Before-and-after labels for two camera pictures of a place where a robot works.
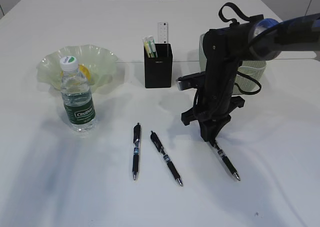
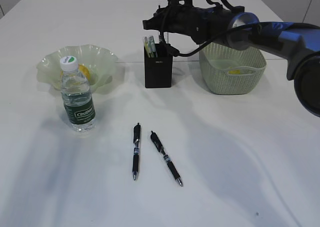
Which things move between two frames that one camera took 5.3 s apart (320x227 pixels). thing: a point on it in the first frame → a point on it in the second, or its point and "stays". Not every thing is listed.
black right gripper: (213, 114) → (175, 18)
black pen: (225, 157) → (162, 45)
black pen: (136, 134) stays
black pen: (158, 144) stays
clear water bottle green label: (77, 96) stays
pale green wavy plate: (100, 62) stays
